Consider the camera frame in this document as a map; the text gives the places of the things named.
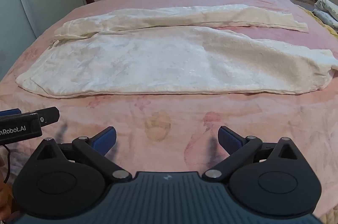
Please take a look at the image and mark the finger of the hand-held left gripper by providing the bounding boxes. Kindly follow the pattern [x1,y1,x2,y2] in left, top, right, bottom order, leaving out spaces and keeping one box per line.
[35,107,60,125]
[0,108,22,117]

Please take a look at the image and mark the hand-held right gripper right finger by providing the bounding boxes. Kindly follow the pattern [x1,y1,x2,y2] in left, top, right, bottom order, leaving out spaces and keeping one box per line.
[202,125,304,184]

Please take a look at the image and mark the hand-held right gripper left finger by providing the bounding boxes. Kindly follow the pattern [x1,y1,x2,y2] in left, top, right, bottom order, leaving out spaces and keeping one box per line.
[34,126,132,184]

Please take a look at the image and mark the cream white towel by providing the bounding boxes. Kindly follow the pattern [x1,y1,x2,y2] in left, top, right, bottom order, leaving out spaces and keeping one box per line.
[15,4,338,98]

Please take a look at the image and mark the pink blanket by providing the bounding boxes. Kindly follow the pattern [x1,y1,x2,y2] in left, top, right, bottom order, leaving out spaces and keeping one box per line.
[0,0,338,224]

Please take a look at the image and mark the yellow cloth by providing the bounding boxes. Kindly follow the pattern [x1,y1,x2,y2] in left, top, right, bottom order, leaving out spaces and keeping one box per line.
[301,6,338,38]

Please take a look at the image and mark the white printed folded cloth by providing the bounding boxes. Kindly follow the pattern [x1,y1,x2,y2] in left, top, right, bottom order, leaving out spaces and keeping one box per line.
[315,0,338,21]
[313,9,338,30]

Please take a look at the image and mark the thin black cable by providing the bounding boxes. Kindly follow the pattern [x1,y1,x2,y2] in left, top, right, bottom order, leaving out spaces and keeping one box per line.
[0,144,11,184]

